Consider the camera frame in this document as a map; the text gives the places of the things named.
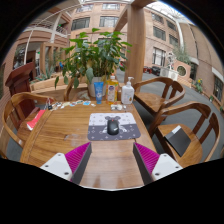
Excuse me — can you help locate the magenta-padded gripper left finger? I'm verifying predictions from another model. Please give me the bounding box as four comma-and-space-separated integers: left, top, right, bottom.
39, 141, 93, 185

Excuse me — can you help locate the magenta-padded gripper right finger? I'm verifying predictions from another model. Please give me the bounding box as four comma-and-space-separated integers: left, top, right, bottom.
132, 142, 184, 186

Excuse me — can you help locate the black computer mouse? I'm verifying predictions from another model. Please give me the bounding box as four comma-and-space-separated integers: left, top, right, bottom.
106, 118, 120, 136

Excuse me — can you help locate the grey white printed mouse pad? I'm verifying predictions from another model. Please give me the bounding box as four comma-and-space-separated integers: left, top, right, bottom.
87, 112, 142, 142

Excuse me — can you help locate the black notebook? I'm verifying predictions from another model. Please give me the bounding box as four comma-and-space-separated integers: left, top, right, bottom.
164, 125, 193, 158

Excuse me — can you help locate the wooden armchair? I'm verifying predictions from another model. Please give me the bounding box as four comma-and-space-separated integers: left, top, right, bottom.
148, 101, 222, 168
132, 76, 186, 126
63, 78, 91, 102
0, 91, 56, 159

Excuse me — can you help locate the long wooden planter box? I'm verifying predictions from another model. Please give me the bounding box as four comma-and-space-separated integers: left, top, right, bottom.
29, 75, 84, 101

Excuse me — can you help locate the white pump bottle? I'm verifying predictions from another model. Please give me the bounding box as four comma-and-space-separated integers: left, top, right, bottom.
120, 76, 136, 105

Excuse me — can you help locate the blue squeeze tube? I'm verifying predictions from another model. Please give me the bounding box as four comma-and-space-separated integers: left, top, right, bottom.
93, 81, 105, 105

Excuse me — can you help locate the dark red wooden lectern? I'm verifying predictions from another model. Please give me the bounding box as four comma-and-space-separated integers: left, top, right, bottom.
4, 61, 41, 118

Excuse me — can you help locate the orange dish soap bottle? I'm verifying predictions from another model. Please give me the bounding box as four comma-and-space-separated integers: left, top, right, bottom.
106, 73, 120, 105

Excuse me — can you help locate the green plant in white pot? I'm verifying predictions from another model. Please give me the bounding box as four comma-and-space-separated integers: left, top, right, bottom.
54, 28, 133, 98

